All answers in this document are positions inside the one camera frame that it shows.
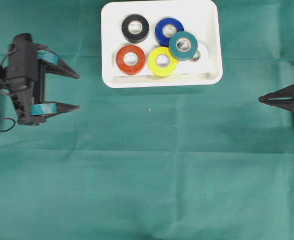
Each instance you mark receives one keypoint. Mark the white rectangular plastic case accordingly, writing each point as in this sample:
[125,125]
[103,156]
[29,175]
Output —
[199,17]

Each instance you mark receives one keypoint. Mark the black tape roll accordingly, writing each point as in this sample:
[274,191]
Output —
[139,37]

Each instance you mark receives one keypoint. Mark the white tape roll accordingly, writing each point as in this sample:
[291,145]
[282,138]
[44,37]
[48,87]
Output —
[201,53]

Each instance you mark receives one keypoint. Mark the green table cloth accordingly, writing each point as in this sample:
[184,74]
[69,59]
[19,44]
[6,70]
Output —
[206,163]

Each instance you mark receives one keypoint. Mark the yellow tape roll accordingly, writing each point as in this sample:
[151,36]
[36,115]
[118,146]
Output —
[161,63]

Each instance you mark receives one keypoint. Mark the teal tape roll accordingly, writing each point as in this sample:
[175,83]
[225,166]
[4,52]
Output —
[183,55]

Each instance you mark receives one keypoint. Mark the blue tape roll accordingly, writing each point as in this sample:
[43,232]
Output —
[165,29]

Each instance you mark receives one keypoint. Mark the red tape roll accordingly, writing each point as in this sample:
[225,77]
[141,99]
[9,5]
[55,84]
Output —
[130,59]

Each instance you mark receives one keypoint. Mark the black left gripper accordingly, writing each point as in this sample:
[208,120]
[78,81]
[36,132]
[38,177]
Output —
[30,114]

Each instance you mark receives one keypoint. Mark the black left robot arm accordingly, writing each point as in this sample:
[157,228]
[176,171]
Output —
[40,91]

